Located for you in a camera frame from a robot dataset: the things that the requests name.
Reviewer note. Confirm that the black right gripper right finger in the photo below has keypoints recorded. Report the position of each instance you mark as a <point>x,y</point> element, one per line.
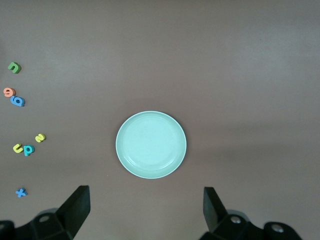
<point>220,222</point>

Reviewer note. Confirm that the green plate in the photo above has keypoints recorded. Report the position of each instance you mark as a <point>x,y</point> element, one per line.
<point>151,145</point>

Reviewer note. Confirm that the orange letter o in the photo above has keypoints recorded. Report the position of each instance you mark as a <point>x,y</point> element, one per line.
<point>9,92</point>

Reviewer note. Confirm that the green foam letter u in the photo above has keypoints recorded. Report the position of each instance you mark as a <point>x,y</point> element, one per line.
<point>14,67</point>

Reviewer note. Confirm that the blue foam letter g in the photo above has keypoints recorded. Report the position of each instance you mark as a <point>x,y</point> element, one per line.
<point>17,101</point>

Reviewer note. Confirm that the blue foam letter x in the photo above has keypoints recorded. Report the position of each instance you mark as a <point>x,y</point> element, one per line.
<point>21,192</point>

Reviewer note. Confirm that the teal foam letter p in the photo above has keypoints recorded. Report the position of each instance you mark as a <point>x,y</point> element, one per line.
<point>28,149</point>

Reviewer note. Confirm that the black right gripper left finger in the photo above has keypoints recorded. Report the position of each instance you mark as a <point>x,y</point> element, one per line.
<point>72,215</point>

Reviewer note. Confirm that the yellow foam letter z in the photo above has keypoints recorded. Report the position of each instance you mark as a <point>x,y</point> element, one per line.
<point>40,137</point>

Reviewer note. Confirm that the yellow foam letter u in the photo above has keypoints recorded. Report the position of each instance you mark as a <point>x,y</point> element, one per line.
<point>18,148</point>

